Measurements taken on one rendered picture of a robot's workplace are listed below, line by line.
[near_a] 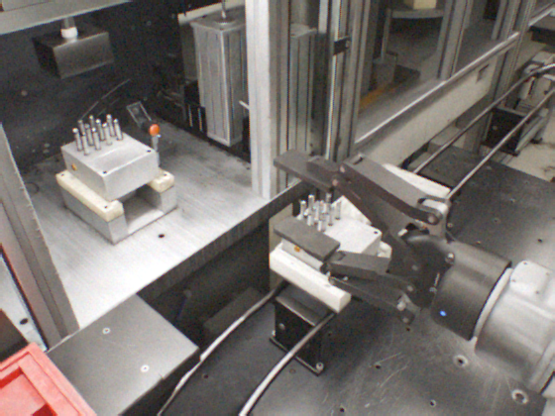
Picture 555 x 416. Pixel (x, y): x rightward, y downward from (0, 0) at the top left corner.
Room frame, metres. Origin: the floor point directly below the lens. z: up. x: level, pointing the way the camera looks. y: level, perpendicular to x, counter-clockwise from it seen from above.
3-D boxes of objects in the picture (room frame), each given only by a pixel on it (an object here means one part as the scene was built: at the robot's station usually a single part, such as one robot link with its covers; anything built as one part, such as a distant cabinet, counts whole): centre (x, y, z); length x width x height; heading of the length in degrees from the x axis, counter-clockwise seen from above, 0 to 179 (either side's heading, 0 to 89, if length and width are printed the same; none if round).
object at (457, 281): (0.29, -0.14, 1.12); 0.09 x 0.07 x 0.08; 48
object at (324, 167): (0.37, -0.05, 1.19); 0.05 x 0.01 x 0.03; 48
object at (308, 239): (0.39, -0.03, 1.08); 0.07 x 0.03 x 0.01; 48
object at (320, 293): (0.66, -0.16, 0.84); 0.36 x 0.14 x 0.10; 138
